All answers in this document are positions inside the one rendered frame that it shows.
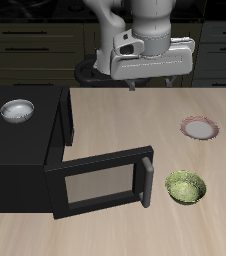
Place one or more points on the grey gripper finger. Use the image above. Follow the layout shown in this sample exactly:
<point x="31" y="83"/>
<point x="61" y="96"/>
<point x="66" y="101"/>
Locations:
<point x="131" y="85"/>
<point x="170" y="81"/>

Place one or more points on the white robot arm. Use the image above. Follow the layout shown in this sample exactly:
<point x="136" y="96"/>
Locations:
<point x="110" y="23"/>

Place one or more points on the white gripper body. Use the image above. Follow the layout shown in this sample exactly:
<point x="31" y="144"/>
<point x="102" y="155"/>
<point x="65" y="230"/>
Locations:
<point x="151" y="65"/>

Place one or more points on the green bowl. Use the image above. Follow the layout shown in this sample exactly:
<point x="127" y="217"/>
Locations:
<point x="186" y="187"/>

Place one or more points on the white bowl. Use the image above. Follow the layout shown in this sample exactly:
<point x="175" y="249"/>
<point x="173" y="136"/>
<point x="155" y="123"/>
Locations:
<point x="17" y="111"/>

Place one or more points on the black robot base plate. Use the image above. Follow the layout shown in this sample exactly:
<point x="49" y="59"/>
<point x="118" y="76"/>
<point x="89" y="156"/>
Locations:
<point x="85" y="74"/>

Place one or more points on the dark kitchen cupboards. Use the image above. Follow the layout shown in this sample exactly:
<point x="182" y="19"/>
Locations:
<point x="35" y="50"/>

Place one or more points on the pink rimmed plate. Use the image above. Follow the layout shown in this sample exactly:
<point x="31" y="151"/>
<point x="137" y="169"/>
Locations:
<point x="199" y="128"/>

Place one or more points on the black microwave oven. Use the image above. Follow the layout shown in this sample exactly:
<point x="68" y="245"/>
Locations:
<point x="28" y="156"/>

